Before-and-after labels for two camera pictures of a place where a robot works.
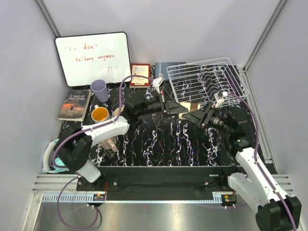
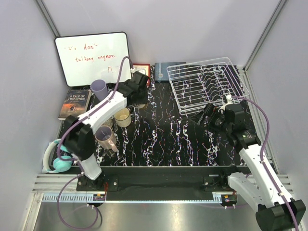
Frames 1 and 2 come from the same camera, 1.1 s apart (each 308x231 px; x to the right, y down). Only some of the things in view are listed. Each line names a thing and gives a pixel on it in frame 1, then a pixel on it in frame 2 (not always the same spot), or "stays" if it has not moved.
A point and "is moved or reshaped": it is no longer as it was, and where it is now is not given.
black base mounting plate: x=162 y=181 stays
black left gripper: x=172 y=107 to x=144 y=100
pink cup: x=109 y=143 stays
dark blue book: x=160 y=69 stays
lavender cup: x=99 y=88 stays
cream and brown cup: x=191 y=107 is moved or reshaped
